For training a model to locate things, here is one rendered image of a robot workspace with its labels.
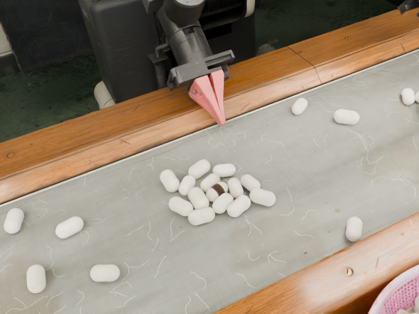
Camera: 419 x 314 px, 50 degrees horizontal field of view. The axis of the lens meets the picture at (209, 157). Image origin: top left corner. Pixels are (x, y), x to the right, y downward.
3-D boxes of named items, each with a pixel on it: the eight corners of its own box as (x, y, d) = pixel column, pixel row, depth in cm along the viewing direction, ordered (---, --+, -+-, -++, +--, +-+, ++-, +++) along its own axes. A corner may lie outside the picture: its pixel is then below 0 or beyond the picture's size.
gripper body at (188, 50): (237, 59, 68) (218, 17, 69) (175, 80, 65) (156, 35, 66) (227, 75, 74) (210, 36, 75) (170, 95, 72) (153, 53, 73)
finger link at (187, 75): (242, 113, 66) (217, 57, 67) (198, 129, 64) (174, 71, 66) (231, 126, 73) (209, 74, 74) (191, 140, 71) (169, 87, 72)
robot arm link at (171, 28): (185, 7, 75) (153, 17, 73) (191, -16, 68) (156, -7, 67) (201, 44, 74) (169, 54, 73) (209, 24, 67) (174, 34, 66)
